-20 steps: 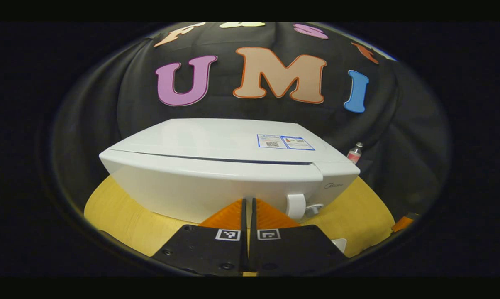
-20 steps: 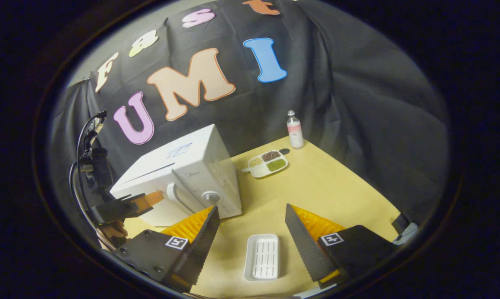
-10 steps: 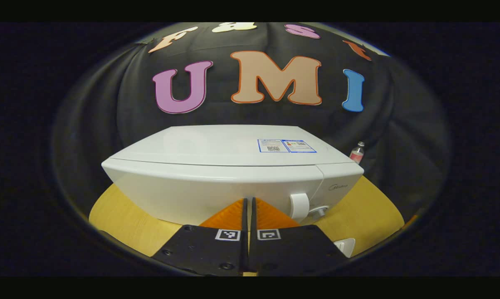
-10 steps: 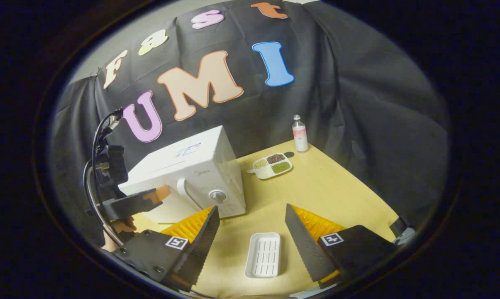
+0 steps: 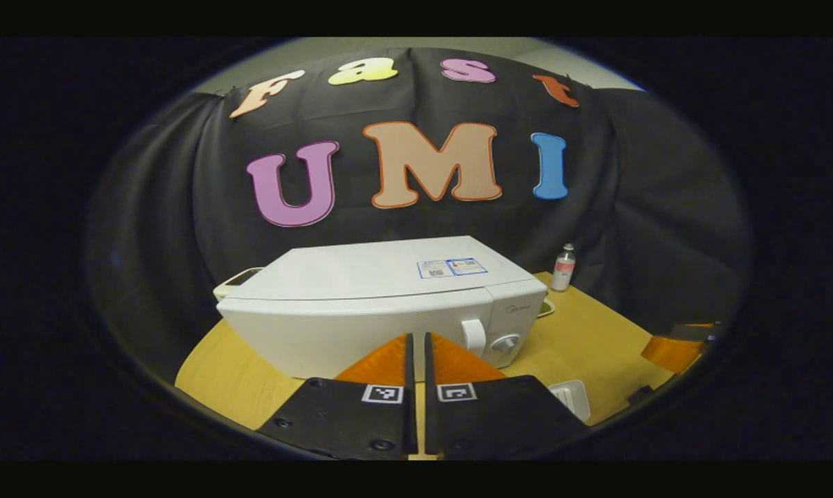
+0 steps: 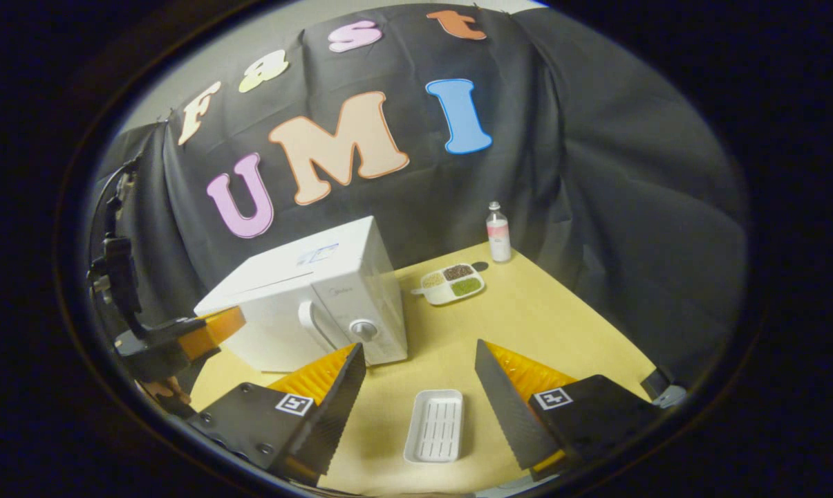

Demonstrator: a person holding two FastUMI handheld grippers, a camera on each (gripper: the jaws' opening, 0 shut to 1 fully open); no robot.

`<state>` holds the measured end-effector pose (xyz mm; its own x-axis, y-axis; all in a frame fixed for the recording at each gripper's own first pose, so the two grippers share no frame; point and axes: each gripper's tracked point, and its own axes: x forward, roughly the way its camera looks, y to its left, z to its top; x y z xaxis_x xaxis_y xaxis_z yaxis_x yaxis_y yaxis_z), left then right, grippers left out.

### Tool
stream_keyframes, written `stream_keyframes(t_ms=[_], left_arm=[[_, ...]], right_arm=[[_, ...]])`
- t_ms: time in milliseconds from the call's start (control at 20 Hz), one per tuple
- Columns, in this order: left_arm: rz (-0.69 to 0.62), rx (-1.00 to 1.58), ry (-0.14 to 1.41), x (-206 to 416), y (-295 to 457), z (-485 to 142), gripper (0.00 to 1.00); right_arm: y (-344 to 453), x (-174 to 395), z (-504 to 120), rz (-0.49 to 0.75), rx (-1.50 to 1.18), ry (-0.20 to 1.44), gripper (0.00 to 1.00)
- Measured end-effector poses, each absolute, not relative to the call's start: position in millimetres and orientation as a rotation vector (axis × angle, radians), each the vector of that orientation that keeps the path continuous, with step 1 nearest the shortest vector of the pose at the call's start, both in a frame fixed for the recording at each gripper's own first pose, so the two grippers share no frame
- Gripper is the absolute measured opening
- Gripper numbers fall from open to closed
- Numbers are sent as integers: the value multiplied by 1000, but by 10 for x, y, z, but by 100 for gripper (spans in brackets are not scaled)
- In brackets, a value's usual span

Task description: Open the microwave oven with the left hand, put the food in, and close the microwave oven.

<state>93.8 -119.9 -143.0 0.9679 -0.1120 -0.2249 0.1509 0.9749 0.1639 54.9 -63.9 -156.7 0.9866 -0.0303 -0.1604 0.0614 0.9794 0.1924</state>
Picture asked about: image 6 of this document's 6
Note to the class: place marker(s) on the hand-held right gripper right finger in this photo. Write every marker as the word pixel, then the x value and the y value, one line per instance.
pixel 506 415

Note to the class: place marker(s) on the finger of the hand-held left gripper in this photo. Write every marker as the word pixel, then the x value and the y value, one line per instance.
pixel 212 328

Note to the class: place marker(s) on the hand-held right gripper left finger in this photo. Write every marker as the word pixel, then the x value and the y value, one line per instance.
pixel 337 415

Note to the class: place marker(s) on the white microwave oven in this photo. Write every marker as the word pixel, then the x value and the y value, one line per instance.
pixel 285 311

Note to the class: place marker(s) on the white plastic tray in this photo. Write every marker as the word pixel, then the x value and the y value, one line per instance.
pixel 435 429

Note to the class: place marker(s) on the white divided dish of beans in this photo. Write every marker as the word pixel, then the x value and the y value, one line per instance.
pixel 451 285

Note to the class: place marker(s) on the small bottle with pink label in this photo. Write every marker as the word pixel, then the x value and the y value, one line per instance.
pixel 499 238

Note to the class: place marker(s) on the black backdrop cloth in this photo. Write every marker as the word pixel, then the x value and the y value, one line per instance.
pixel 630 207

